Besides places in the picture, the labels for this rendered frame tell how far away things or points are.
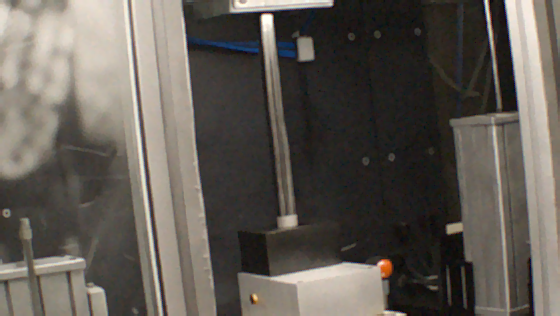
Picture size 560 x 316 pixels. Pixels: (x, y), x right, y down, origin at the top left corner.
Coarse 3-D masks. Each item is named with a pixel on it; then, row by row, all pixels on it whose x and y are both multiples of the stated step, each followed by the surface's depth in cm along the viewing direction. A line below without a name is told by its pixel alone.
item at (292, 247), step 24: (264, 24) 121; (264, 48) 122; (264, 72) 122; (264, 96) 122; (288, 144) 123; (288, 168) 123; (288, 192) 123; (288, 216) 123; (240, 240) 124; (264, 240) 119; (288, 240) 120; (312, 240) 121; (336, 240) 123; (264, 264) 120; (288, 264) 120; (312, 264) 121; (336, 264) 123
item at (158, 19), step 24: (552, 24) 114; (552, 48) 114; (168, 72) 95; (528, 72) 115; (168, 96) 95; (528, 96) 116; (168, 120) 95; (168, 144) 95; (168, 168) 95; (192, 288) 96; (192, 312) 95
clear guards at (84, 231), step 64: (0, 0) 88; (64, 0) 90; (128, 0) 93; (0, 64) 88; (64, 64) 90; (128, 64) 93; (0, 128) 88; (64, 128) 90; (128, 128) 93; (0, 192) 88; (64, 192) 90; (128, 192) 93; (0, 256) 88; (64, 256) 90; (128, 256) 93
